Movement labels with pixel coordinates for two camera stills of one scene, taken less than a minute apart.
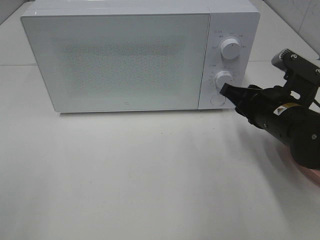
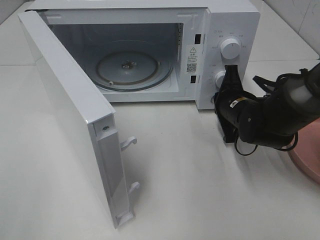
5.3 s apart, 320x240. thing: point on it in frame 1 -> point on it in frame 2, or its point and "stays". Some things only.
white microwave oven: x=138 y=55 stays
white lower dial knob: x=222 y=77 stays
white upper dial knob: x=230 y=49 stays
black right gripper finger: x=242 y=97 -> x=231 y=82
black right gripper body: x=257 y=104 -> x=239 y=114
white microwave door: x=121 y=62 -> x=89 y=120
